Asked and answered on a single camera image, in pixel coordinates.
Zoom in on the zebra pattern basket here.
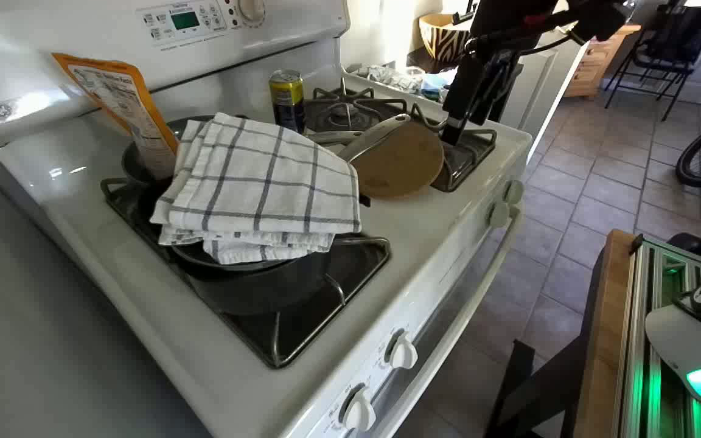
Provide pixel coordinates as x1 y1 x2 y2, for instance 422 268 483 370
417 9 478 63

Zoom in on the dark cooking pot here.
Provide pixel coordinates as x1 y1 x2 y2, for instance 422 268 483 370
119 118 184 186

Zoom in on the yellow and blue can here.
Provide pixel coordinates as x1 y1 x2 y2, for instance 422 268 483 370
268 68 308 133

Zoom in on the orange paper package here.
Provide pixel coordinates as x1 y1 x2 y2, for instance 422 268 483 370
51 51 184 180

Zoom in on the aluminium frame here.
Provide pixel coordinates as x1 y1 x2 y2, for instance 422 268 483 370
622 232 701 438

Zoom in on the black metal chair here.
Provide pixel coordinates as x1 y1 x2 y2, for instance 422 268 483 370
605 0 701 123

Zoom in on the white kitchen cabinet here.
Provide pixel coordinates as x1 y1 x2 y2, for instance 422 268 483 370
341 33 594 159

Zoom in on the wooden table top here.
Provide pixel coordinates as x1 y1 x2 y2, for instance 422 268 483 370
573 228 644 438

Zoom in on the black dish rack container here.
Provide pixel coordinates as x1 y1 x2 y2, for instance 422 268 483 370
100 116 396 371

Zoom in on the clutter of cloths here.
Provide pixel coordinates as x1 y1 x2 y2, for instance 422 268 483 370
347 60 455 105

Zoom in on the white gas stove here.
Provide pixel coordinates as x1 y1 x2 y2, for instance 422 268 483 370
0 0 535 438

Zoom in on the white oven door handle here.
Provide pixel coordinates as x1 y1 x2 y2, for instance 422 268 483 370
365 204 526 438

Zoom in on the black burner grate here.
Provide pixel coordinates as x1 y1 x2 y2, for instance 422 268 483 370
301 82 499 195

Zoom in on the white timer dial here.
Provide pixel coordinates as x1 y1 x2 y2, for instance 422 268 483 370
236 0 270 26

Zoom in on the white checkered towel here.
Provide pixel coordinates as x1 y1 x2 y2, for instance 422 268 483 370
150 108 365 268

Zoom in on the black metal stand frame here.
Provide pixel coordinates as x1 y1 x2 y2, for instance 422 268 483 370
483 335 593 438

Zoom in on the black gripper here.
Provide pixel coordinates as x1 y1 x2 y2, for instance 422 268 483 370
442 45 526 150

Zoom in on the white stove knob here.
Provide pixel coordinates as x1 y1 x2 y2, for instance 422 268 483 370
501 178 526 207
486 200 511 228
383 327 422 371
340 381 378 436

